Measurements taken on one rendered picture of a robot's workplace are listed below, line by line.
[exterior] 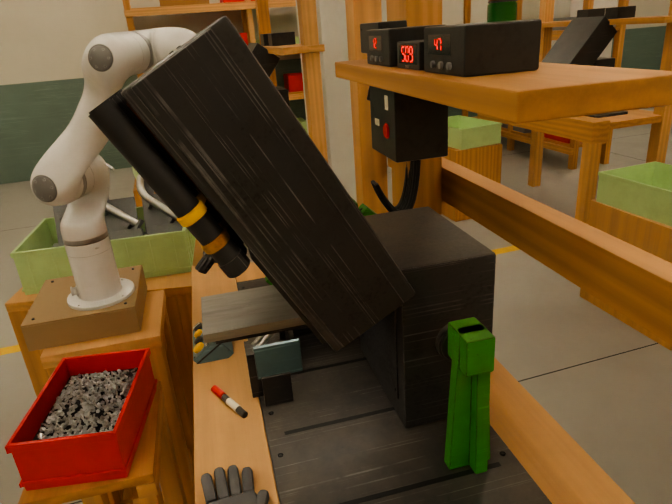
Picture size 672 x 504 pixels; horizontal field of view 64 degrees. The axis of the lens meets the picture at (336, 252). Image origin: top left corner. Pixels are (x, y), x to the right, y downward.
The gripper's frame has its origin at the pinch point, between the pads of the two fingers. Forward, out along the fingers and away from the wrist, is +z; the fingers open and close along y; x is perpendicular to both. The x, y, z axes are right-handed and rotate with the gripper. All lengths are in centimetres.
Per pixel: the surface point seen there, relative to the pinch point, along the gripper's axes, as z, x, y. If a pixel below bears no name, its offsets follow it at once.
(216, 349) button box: 12.8, -1.0, 18.5
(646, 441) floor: -32, 150, 115
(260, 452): 14, -17, 50
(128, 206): 17, 50, -88
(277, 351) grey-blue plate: -0.6, -12.8, 37.9
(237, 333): -1.7, -26.3, 35.7
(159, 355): 32.6, 15.5, -6.1
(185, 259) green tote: 17, 51, -49
